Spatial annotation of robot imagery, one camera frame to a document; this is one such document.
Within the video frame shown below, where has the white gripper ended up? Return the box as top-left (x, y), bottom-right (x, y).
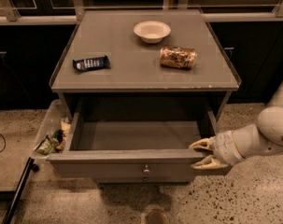
top-left (190, 131), bottom-right (245, 170)

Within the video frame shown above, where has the grey top drawer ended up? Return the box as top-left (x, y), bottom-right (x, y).
top-left (50, 98), bottom-right (229, 179)

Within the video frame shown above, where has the grey drawer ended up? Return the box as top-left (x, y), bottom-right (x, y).
top-left (50, 98), bottom-right (229, 179)
top-left (93, 177), bottom-right (194, 184)

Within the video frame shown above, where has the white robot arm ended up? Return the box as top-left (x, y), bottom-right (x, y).
top-left (190, 81), bottom-right (283, 170)

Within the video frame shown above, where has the grey three-drawer cabinet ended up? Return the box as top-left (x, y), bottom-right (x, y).
top-left (49, 9), bottom-right (242, 185)

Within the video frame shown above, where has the grey bottom drawer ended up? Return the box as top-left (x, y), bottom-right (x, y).
top-left (93, 177), bottom-right (194, 184)

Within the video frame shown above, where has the crushed orange drink can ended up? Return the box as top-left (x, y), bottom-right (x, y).
top-left (160, 46), bottom-right (197, 69)

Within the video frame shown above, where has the white paper bowl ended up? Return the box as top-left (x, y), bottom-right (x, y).
top-left (134, 21), bottom-right (171, 44)

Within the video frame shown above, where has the dark blue snack wrapper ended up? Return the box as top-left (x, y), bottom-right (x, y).
top-left (73, 56), bottom-right (110, 72)

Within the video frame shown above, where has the clear plastic storage bin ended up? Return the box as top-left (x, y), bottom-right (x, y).
top-left (33, 100), bottom-right (71, 159)

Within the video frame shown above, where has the green snack bag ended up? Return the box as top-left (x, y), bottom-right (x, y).
top-left (35, 136), bottom-right (59, 155)

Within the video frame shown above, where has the black metal bar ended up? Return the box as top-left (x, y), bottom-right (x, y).
top-left (2, 158), bottom-right (35, 224)

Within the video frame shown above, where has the white railing frame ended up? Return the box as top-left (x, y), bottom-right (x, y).
top-left (0, 0), bottom-right (283, 24)

